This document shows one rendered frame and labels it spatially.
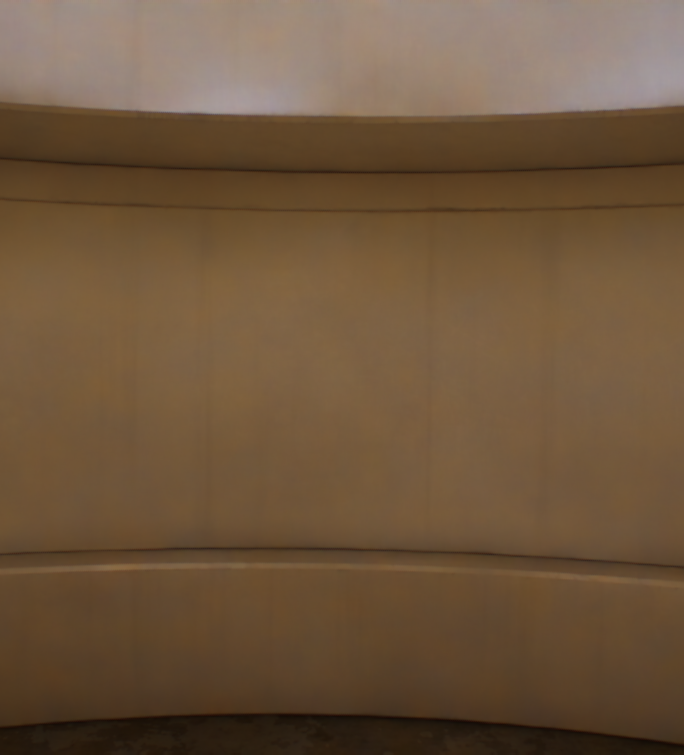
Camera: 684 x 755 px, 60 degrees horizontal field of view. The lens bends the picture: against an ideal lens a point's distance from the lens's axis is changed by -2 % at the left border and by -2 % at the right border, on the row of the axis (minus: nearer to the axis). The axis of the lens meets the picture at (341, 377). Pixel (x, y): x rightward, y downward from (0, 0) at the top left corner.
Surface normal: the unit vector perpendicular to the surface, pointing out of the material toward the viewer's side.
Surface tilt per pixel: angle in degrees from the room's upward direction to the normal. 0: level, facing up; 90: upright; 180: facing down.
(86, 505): 90
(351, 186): 90
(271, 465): 90
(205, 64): 90
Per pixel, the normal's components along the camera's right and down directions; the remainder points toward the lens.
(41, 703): 0.22, 0.02
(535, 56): -0.17, 0.02
